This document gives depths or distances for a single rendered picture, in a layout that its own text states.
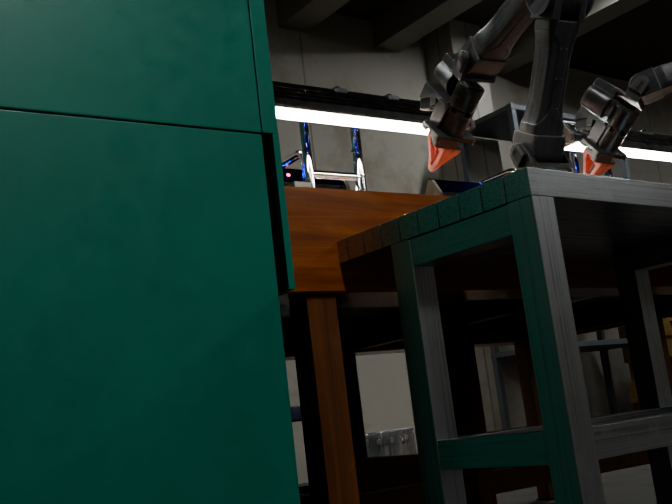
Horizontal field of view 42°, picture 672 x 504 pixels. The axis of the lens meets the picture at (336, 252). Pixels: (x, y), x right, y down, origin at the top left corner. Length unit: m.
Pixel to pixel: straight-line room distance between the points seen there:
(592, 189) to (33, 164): 0.79
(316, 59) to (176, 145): 4.15
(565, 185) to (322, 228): 0.45
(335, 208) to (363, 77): 4.17
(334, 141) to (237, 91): 3.90
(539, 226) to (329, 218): 0.45
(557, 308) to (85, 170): 0.68
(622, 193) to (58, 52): 0.85
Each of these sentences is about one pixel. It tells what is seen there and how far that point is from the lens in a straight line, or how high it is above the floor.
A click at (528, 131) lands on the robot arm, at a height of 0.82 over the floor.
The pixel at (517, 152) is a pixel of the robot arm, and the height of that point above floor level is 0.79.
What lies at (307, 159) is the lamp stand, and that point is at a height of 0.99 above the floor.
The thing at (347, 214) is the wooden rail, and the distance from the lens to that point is 1.54.
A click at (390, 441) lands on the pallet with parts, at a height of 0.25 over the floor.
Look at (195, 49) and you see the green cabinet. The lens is 1.45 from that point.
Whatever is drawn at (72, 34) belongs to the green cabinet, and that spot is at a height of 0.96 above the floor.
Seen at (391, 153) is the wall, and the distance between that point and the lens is 5.60.
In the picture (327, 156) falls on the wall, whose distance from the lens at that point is 5.26.
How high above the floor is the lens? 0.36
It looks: 11 degrees up
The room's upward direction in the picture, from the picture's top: 7 degrees counter-clockwise
